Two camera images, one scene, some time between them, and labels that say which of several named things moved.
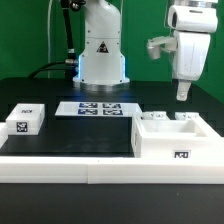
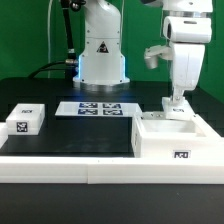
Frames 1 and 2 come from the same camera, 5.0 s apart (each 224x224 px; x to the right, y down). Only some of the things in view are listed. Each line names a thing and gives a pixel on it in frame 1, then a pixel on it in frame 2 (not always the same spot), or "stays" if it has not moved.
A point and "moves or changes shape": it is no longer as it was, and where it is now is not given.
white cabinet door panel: x=154 y=115 stays
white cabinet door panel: x=187 y=115 moves or changes shape
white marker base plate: x=97 y=108 stays
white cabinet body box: x=185 y=138 stays
